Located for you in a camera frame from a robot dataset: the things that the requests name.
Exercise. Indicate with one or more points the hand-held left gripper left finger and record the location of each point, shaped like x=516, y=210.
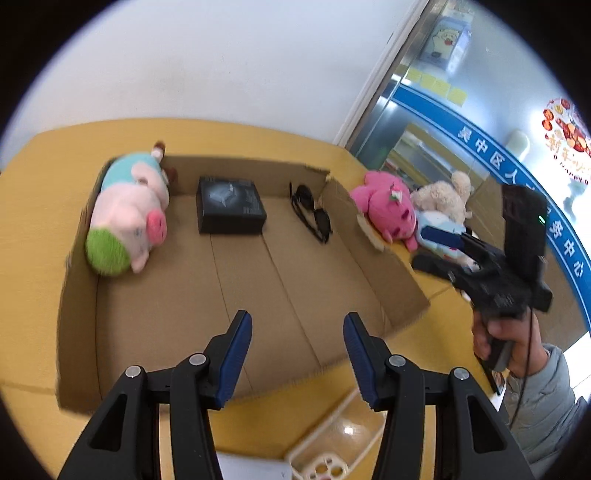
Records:
x=233, y=355

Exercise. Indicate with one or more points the black product box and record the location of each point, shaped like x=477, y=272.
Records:
x=228, y=205

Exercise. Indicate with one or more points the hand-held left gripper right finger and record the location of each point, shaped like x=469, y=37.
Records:
x=360, y=355

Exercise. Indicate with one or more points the beige plush toy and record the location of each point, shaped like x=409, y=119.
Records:
x=443, y=196

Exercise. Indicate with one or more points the yellow sticky note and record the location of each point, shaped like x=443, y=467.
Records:
x=458, y=95
x=435, y=85
x=414, y=77

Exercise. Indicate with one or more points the person's right forearm grey sleeve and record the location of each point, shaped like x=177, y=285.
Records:
x=540, y=406

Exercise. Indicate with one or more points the white phone case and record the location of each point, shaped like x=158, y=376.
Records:
x=295, y=454

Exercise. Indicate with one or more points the black sunglasses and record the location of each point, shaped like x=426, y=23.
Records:
x=321, y=221

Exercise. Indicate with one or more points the white folding phone stand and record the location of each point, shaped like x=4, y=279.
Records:
x=249, y=468

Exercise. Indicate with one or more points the person's right hand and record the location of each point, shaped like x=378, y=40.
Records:
x=526, y=341

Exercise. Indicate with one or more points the brown cardboard box tray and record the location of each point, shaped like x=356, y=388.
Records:
x=184, y=314

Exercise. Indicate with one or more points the light blue plush toy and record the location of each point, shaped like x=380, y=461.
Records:
x=436, y=235

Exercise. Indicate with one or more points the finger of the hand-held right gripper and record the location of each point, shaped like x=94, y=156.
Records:
x=434, y=266
x=480, y=251

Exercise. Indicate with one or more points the metal door frame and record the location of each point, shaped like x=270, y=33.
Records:
x=383, y=74

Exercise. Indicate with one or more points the red festive glass decal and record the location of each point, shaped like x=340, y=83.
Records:
x=568, y=134

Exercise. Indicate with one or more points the blue band glass sign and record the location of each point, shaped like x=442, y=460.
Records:
x=461, y=129

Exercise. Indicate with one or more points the cartoon poster on glass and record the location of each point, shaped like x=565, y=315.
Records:
x=445, y=44

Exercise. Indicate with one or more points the pink and teal pig plush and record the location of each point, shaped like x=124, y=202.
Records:
x=129, y=207

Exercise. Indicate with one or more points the pink plush toy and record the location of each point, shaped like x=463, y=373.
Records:
x=383, y=207

